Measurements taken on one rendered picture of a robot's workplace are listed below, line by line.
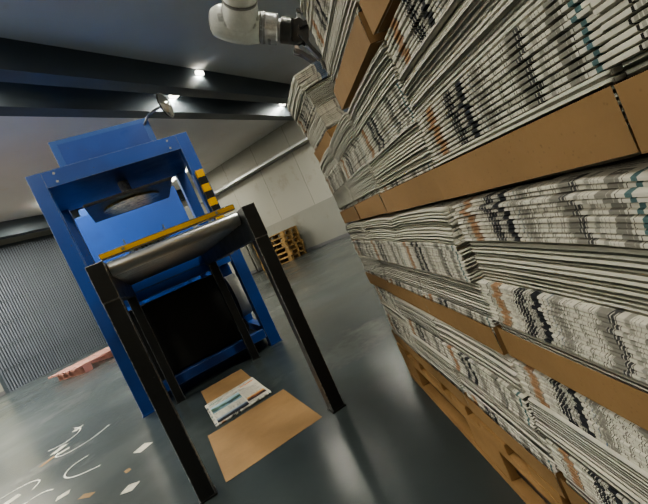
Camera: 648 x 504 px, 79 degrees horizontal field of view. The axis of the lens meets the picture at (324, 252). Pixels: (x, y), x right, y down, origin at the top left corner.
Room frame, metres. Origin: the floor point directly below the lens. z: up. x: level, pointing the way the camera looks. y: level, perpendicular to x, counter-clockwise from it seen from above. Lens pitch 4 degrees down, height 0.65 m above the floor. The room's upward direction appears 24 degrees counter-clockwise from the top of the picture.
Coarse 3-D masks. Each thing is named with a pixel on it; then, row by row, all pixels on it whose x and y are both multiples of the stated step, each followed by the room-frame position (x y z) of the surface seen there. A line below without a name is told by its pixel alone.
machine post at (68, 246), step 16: (32, 176) 2.33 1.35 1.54; (32, 192) 2.32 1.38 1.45; (48, 192) 2.34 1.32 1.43; (48, 208) 2.33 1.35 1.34; (48, 224) 2.32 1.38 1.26; (64, 224) 2.34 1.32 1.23; (64, 240) 2.33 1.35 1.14; (64, 256) 2.32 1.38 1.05; (80, 256) 2.34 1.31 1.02; (80, 272) 2.33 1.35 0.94; (80, 288) 2.32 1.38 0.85; (96, 304) 2.33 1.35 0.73; (96, 320) 2.32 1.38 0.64; (112, 336) 2.33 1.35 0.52; (112, 352) 2.32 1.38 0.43; (128, 368) 2.33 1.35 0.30; (128, 384) 2.32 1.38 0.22; (144, 400) 2.33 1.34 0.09; (144, 416) 2.31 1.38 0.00
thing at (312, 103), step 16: (320, 64) 1.14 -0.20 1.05; (304, 80) 1.14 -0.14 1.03; (320, 80) 1.15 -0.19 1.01; (304, 96) 1.17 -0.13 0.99; (320, 96) 1.14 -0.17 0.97; (304, 112) 1.27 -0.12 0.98; (320, 112) 1.15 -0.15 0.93; (336, 112) 1.15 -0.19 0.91; (304, 128) 1.38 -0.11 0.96; (320, 128) 1.21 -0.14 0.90
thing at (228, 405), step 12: (240, 384) 2.11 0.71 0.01; (252, 384) 2.03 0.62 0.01; (228, 396) 2.01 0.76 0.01; (240, 396) 1.93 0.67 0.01; (252, 396) 1.86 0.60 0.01; (264, 396) 1.80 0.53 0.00; (216, 408) 1.91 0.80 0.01; (228, 408) 1.84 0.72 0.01; (240, 408) 1.78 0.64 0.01; (216, 420) 1.76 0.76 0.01
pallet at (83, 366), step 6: (108, 348) 6.51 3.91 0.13; (96, 354) 6.38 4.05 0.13; (102, 354) 5.96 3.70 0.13; (108, 354) 6.29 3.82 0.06; (84, 360) 6.27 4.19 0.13; (90, 360) 5.82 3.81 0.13; (96, 360) 6.53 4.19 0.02; (72, 366) 6.13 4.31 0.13; (78, 366) 5.71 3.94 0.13; (84, 366) 5.71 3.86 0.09; (90, 366) 5.77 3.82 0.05; (60, 372) 6.01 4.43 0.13; (66, 372) 5.73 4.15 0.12; (72, 372) 5.90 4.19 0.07; (78, 372) 5.80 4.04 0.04; (84, 372) 5.71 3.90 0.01; (48, 378) 6.09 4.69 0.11; (60, 378) 6.15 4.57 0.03; (66, 378) 6.05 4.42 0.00
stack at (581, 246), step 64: (448, 0) 0.36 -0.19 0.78; (512, 0) 0.29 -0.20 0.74; (576, 0) 0.24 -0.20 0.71; (384, 64) 0.55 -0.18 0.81; (448, 64) 0.40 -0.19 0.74; (512, 64) 0.31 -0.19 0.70; (576, 64) 0.26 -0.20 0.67; (384, 128) 0.65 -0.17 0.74; (448, 128) 0.45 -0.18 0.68; (512, 128) 0.34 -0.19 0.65; (512, 192) 0.37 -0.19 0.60; (576, 192) 0.30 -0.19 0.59; (640, 192) 0.24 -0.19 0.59; (384, 256) 0.99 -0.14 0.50; (448, 256) 0.57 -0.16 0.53; (512, 256) 0.42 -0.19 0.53; (576, 256) 0.32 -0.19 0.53; (640, 256) 0.26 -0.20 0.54; (512, 320) 0.46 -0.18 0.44; (576, 320) 0.34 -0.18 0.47; (640, 320) 0.28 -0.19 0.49; (512, 384) 0.55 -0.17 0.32; (640, 384) 0.30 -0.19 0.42; (576, 448) 0.44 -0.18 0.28; (640, 448) 0.33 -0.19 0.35
